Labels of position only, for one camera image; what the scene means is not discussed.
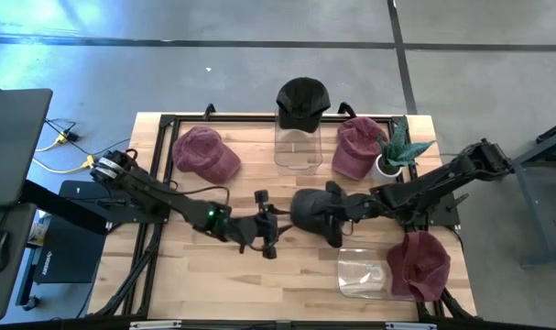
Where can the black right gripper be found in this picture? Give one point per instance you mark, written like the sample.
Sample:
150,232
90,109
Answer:
362,207

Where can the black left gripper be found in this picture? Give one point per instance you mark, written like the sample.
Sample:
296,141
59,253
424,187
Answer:
254,231

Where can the maroon baseball cap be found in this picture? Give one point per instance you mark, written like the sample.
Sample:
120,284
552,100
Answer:
357,146
419,266
204,153

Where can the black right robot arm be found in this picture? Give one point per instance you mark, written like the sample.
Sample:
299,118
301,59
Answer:
424,188

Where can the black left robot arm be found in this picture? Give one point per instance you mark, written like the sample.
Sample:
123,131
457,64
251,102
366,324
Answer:
158,192

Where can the snake plant in white pot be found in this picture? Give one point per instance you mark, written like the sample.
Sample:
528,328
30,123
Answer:
387,172

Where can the clear plastic bin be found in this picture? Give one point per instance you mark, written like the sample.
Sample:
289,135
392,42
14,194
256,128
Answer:
360,275
298,156

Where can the black computer tower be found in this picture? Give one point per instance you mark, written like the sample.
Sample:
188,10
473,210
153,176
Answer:
71,256

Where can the black desk crossbar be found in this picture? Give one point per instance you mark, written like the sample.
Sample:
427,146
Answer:
62,208

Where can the black side desk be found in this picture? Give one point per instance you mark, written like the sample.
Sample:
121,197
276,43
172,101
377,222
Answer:
7,293

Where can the black frame clamp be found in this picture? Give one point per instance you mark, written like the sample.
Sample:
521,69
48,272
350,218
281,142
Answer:
209,111
346,109

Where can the black aluminium table frame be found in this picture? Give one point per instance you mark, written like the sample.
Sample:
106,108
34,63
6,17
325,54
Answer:
241,118

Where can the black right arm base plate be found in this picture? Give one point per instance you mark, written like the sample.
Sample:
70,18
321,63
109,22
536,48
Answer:
447,215

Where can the silver frame bracket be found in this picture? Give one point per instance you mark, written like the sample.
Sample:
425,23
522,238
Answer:
155,325
410,326

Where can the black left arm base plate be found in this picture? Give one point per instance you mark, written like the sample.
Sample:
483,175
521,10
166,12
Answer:
122,213

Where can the grey metal cart frame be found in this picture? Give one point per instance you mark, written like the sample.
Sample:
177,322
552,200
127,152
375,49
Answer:
534,211

